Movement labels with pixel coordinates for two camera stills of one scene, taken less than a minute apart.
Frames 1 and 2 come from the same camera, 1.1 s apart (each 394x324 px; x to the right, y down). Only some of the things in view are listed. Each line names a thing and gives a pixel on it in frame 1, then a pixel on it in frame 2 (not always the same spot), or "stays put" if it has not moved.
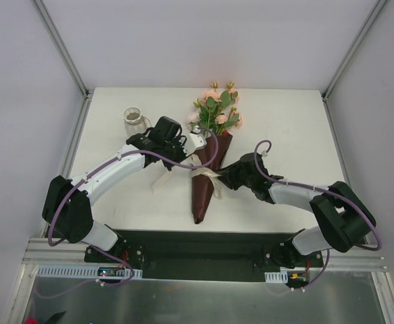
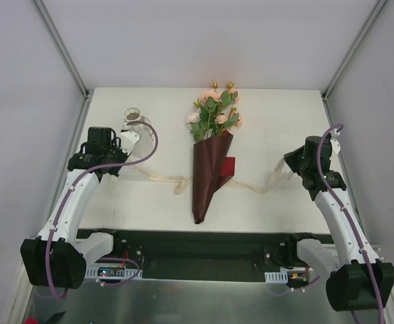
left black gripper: (175, 152) -> (116, 159)
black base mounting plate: (208, 256) stays put
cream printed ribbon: (197, 171) -> (276, 172)
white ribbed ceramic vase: (134, 122) stays put
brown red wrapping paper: (202, 185) stays put
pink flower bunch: (213, 111) stays put
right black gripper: (232, 174) -> (293, 160)
